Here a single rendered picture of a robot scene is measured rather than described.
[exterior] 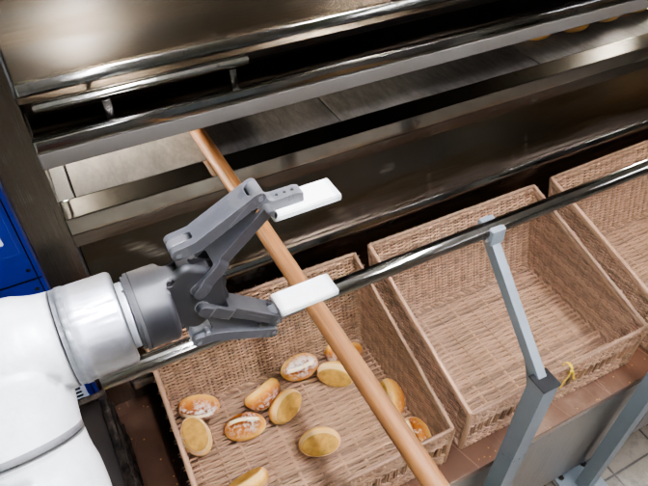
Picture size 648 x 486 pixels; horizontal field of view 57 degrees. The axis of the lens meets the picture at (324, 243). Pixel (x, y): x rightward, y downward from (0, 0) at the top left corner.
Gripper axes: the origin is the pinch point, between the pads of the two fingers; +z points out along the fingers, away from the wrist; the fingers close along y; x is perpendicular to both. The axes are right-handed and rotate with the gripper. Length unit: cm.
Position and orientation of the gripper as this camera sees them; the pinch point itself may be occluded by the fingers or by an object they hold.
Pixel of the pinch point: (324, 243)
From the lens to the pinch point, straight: 62.0
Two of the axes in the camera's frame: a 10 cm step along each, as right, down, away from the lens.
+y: 0.0, 7.2, 6.9
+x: 4.7, 6.1, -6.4
